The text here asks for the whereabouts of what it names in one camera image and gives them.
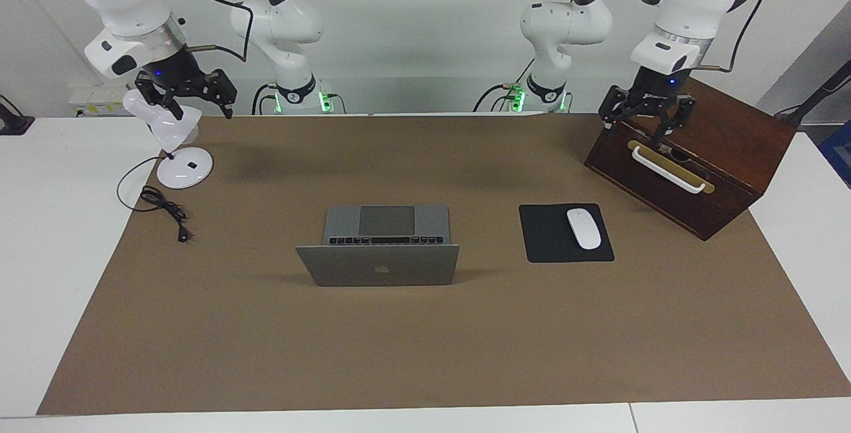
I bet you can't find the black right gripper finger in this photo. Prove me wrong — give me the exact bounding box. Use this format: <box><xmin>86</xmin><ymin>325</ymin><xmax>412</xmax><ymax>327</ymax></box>
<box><xmin>135</xmin><ymin>72</ymin><xmax>185</xmax><ymax>121</ymax></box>
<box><xmin>193</xmin><ymin>69</ymin><xmax>238</xmax><ymax>120</ymax></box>

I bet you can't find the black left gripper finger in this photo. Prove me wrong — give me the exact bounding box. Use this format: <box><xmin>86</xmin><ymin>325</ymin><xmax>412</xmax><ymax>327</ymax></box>
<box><xmin>653</xmin><ymin>95</ymin><xmax>697</xmax><ymax>151</ymax></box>
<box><xmin>598</xmin><ymin>85</ymin><xmax>640</xmax><ymax>138</ymax></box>

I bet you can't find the silver apple laptop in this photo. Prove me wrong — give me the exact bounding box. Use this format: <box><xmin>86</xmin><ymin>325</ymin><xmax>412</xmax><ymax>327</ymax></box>
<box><xmin>296</xmin><ymin>204</ymin><xmax>461</xmax><ymax>287</ymax></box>

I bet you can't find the dark wooden box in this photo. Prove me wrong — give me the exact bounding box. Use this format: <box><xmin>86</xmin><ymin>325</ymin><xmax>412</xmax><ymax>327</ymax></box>
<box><xmin>584</xmin><ymin>63</ymin><xmax>797</xmax><ymax>241</ymax></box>

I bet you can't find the gold plate on box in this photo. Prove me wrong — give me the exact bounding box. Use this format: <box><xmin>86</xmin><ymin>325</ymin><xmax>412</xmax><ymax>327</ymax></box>
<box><xmin>628</xmin><ymin>140</ymin><xmax>716</xmax><ymax>195</ymax></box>

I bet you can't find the white desk lamp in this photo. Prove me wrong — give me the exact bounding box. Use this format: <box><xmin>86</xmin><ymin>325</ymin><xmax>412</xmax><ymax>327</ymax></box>
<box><xmin>122</xmin><ymin>88</ymin><xmax>214</xmax><ymax>190</ymax></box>

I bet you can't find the white computer mouse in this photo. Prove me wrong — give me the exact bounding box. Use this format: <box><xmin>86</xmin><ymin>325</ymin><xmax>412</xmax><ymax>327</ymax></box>
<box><xmin>566</xmin><ymin>208</ymin><xmax>602</xmax><ymax>251</ymax></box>

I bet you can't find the black tripod leg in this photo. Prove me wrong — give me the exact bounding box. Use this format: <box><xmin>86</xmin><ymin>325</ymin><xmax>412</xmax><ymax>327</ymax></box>
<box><xmin>775</xmin><ymin>61</ymin><xmax>851</xmax><ymax>129</ymax></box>

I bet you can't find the black stand foot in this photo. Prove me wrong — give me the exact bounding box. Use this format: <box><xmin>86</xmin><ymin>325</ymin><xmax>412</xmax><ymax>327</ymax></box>
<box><xmin>0</xmin><ymin>94</ymin><xmax>35</xmax><ymax>136</ymax></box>

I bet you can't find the black mouse pad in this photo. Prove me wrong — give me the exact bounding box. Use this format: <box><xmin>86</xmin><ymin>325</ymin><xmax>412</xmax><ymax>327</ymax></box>
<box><xmin>519</xmin><ymin>203</ymin><xmax>615</xmax><ymax>264</ymax></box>

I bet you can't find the brown table mat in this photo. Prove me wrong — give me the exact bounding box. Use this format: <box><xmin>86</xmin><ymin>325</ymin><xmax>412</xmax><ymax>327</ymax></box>
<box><xmin>37</xmin><ymin>114</ymin><xmax>851</xmax><ymax>416</ymax></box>

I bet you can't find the black base cable bundle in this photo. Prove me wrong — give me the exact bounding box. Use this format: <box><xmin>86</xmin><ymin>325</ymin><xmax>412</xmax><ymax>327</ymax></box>
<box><xmin>473</xmin><ymin>57</ymin><xmax>536</xmax><ymax>113</ymax></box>
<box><xmin>251</xmin><ymin>82</ymin><xmax>346</xmax><ymax>116</ymax></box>

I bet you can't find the white wall power strip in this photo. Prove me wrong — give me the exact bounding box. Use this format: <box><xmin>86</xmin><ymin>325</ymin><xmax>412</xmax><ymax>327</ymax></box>
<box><xmin>68</xmin><ymin>84</ymin><xmax>130</xmax><ymax>118</ymax></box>

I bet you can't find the white box handle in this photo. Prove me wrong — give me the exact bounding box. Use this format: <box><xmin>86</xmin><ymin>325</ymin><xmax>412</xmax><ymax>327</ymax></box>
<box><xmin>632</xmin><ymin>146</ymin><xmax>706</xmax><ymax>194</ymax></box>

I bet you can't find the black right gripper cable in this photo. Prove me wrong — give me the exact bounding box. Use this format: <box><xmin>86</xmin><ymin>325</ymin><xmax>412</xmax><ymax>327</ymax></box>
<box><xmin>150</xmin><ymin>0</ymin><xmax>257</xmax><ymax>63</ymax></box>

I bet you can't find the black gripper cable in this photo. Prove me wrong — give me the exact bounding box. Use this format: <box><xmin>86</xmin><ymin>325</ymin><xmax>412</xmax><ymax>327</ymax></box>
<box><xmin>150</xmin><ymin>0</ymin><xmax>257</xmax><ymax>63</ymax></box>
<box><xmin>695</xmin><ymin>0</ymin><xmax>765</xmax><ymax>74</ymax></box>

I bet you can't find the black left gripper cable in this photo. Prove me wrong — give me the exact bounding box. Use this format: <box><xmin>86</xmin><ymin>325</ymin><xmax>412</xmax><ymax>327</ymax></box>
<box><xmin>695</xmin><ymin>0</ymin><xmax>765</xmax><ymax>74</ymax></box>

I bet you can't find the black lamp power cable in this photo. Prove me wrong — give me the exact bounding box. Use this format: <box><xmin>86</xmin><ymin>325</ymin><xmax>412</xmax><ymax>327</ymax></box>
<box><xmin>116</xmin><ymin>156</ymin><xmax>192</xmax><ymax>244</ymax></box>

